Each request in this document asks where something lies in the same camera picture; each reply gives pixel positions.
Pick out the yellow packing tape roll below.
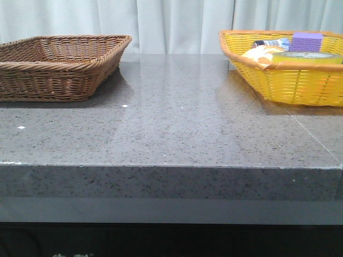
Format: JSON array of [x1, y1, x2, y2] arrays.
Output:
[[271, 51, 342, 64]]

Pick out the white curtain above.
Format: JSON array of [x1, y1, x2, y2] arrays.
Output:
[[1, 0, 342, 54]]

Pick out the brown wicker basket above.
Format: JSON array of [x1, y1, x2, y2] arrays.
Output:
[[1, 35, 132, 102]]

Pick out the purple foam block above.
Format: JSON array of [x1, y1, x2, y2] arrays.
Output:
[[289, 32, 324, 52]]

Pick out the yellow wicker basket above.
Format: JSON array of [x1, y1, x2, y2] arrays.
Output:
[[219, 30, 342, 107]]

